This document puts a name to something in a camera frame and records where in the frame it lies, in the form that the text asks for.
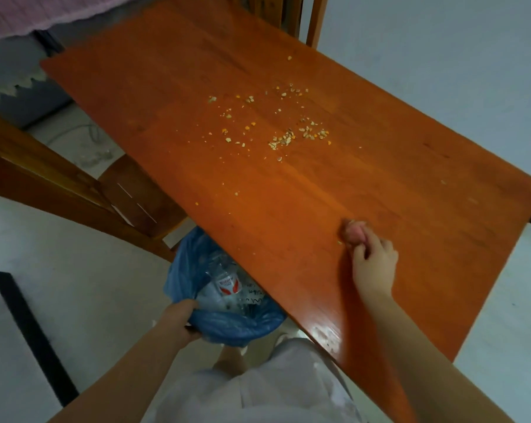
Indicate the person's left leg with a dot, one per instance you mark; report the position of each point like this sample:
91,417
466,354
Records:
230,363

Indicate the food crumbs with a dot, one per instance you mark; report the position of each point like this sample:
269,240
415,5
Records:
286,138

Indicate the person's right hand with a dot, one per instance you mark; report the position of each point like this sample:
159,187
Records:
377,268

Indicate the wooden slat-back chair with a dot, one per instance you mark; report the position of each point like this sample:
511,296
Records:
292,13
49,180

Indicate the white shorts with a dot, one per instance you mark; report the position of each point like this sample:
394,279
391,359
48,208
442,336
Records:
283,383

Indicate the paper with black squiggles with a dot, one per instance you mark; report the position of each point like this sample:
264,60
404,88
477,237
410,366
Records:
254,297

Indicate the clear plastic bottle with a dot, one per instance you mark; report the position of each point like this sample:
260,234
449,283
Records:
225,284

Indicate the pink cleaning cloth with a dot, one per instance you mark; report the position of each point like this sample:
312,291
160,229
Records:
352,231

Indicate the pink bedspread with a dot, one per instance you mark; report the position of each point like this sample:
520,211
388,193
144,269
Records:
36,13

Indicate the blue lined waste basket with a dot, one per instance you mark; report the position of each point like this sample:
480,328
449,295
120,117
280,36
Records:
230,330

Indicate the person's left hand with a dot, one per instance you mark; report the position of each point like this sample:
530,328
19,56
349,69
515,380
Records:
177,323

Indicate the dark grey bed base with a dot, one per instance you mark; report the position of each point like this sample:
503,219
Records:
40,105

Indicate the person's right forearm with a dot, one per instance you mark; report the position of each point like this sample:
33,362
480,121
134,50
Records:
433,370

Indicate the person's left forearm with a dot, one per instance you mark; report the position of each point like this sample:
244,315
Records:
120,383

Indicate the orange wooden table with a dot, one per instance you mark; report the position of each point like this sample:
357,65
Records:
181,61

